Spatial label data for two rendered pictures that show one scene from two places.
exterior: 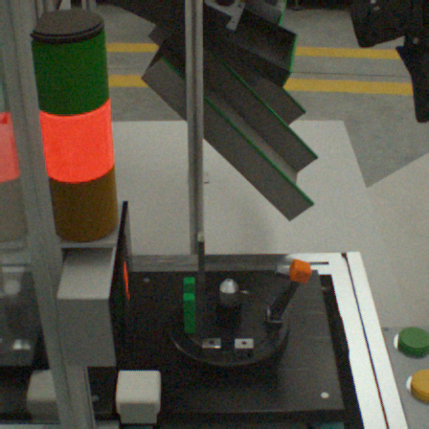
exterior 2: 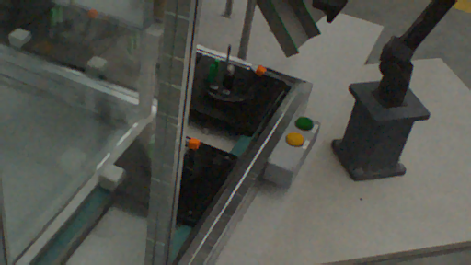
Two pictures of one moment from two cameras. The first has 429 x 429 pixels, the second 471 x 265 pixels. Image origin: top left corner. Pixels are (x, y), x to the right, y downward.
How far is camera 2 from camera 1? 1.00 m
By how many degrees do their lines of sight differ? 20
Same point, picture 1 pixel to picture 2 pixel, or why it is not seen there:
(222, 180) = not seen: hidden behind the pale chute
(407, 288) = (341, 115)
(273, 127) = (302, 11)
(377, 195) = (366, 70)
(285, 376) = (238, 112)
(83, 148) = not seen: outside the picture
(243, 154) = (272, 17)
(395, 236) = not seen: hidden behind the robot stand
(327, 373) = (256, 118)
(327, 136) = (366, 31)
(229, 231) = (272, 60)
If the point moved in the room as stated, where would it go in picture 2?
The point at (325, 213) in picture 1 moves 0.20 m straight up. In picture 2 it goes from (328, 68) to (345, 11)
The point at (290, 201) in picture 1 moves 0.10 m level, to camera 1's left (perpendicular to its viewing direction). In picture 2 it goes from (288, 48) to (255, 36)
